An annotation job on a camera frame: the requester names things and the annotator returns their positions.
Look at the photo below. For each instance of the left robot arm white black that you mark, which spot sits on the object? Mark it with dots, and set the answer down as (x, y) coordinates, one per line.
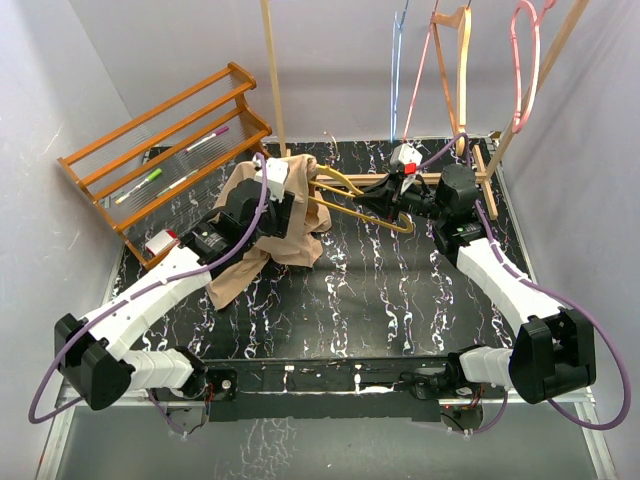
(95, 353)

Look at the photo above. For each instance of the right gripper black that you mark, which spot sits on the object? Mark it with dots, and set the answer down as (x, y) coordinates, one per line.
(385, 196)

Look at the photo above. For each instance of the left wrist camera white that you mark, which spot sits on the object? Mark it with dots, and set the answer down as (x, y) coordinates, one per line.
(275, 171)

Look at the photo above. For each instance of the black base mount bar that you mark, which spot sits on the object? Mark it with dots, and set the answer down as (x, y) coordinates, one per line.
(340, 388)

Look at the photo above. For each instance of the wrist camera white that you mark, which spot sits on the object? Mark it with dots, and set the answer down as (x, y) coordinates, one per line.
(275, 171)
(406, 159)

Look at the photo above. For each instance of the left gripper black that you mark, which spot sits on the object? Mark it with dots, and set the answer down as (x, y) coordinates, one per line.
(279, 211)

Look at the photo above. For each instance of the orange wooden shelf rack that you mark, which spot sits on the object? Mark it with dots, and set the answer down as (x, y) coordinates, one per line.
(111, 166)

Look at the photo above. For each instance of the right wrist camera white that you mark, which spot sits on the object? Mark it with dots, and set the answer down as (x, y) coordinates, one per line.
(406, 159)

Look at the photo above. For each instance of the wooden clothes rack frame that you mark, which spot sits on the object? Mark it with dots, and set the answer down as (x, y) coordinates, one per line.
(484, 172)

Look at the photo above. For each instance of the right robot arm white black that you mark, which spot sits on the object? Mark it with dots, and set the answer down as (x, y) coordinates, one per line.
(554, 350)

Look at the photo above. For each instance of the wooden hanger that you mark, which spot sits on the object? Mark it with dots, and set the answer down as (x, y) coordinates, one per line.
(461, 22)

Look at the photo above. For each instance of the pink thick plastic hanger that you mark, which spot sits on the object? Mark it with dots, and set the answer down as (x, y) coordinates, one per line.
(523, 106)

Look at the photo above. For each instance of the pink marker pen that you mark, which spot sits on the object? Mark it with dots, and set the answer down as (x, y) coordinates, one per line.
(207, 138)

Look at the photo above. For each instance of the white red small box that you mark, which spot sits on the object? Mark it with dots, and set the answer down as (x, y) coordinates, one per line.
(161, 241)

